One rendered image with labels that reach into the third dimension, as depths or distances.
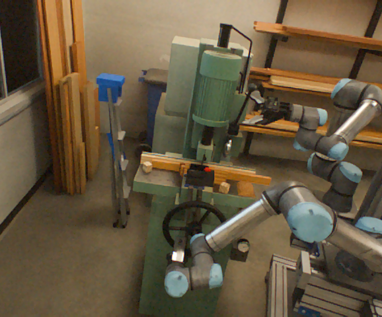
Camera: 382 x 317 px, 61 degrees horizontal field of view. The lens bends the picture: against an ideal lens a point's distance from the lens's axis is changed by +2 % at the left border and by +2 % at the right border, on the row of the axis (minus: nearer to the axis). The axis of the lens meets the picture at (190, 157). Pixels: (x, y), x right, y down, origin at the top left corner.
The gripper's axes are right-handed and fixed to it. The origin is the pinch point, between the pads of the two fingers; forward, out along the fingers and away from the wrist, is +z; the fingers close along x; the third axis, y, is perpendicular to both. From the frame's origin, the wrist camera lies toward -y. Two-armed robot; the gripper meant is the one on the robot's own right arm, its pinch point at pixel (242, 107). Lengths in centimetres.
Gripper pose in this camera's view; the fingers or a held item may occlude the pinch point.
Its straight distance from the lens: 143.9
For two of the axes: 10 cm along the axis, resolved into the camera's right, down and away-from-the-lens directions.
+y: 0.7, -3.6, -9.3
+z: -9.9, -1.6, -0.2
